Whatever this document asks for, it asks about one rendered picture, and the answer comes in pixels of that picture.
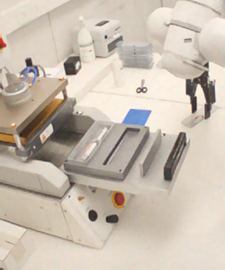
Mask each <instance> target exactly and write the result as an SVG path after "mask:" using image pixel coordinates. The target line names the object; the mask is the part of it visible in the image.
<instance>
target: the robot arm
mask: <svg viewBox="0 0 225 270"><path fill-rule="evenodd" d="M222 6H223V3H222V2H221V0H177V3H176V5H175V8H174V9H172V8H167V7H162V8H159V9H156V10H155V11H154V12H153V13H152V14H151V15H150V16H149V17H148V22H147V25H148V32H149V40H150V42H151V43H152V44H153V46H154V47H155V48H156V51H157V52H158V53H159V55H161V56H162V58H161V64H162V66H163V68H164V69H165V70H166V71H168V72H169V73H171V74H172V75H174V76H175V77H178V78H181V79H185V81H186V95H188V96H189V98H190V105H191V114H192V113H194V112H195V111H196V110H197V97H196V96H195V93H196V90H197V88H198V85H200V87H201V89H203V93H204V95H205V119H208V118H209V117H210V116H211V109H212V105H213V104H214V103H215V102H216V92H215V83H216V80H215V79H213V80H212V79H211V78H209V71H210V69H209V62H213V63H214V64H217V65H218V66H221V67H223V68H225V19H222V18H220V16H221V13H222ZM191 79H192V81H191Z"/></svg>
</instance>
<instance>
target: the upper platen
mask: <svg viewBox="0 0 225 270"><path fill-rule="evenodd" d="M64 101H65V100H64V99H62V98H54V99H53V100H52V101H51V103H50V104H48V105H46V106H45V107H44V108H43V110H42V111H41V112H40V113H39V114H38V115H36V117H35V118H34V119H33V120H32V121H31V122H30V124H29V125H27V126H26V127H25V128H24V129H23V130H22V131H21V132H20V139H21V142H22V144H23V145H25V146H26V144H25V142H26V141H27V140H28V139H29V138H30V136H31V135H33V134H34V133H35V132H36V130H37V129H38V127H39V126H41V125H42V124H43V122H44V121H45V120H46V119H47V118H48V117H49V116H50V115H51V114H52V113H53V112H54V111H55V110H56V109H57V108H58V107H59V106H60V105H61V104H62V103H63V102H64ZM0 145H4V146H8V147H16V142H15V139H14V136H13V134H10V133H1V132H0Z"/></svg>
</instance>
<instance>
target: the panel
mask: <svg viewBox="0 0 225 270"><path fill-rule="evenodd" d="M118 192H120V193H122V194H123V196H124V198H125V201H124V203H123V205H120V206H119V205H117V203H116V202H115V195H116V193H118ZM131 195H132V194H129V193H125V192H121V191H117V190H107V189H102V188H97V190H96V191H95V192H91V193H90V192H88V191H87V189H86V187H85V185H84V184H79V183H76V184H75V185H74V187H73V188H72V189H71V191H70V192H69V193H68V195H67V196H66V198H67V199H68V200H69V201H70V203H71V204H72V205H73V207H74V208H75V209H76V211H78V213H79V214H80V216H81V217H83V219H84V221H85V222H86V223H87V224H88V225H89V226H90V227H91V229H92V230H93V231H94V233H95V235H97V236H98V238H99V239H100V240H101V241H102V242H103V243H104V244H105V243H106V241H107V239H108V238H109V235H110V233H111V232H112V230H113V228H114V227H115V225H116V223H107V222H106V217H107V216H110V215H114V214H117V216H118V218H119V217H120V215H121V214H122V212H123V210H124V208H125V207H126V206H127V202H128V201H129V199H130V196H131ZM91 211H96V212H97V213H98V218H97V219H96V220H94V221H92V220H91V218H90V213H91Z"/></svg>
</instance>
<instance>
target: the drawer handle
mask: <svg viewBox="0 0 225 270"><path fill-rule="evenodd" d="M187 144H188V141H187V134H186V133H185V132H179V134H178V137H177V139H176V140H175V143H174V145H173V148H172V151H171V152H170V155H169V157H168V159H167V160H166V163H165V165H164V167H163V176H164V179H166V180H170V181H172V179H173V170H174V167H175V165H176V163H177V161H178V158H179V156H180V153H181V150H182V148H183V146H186V145H187Z"/></svg>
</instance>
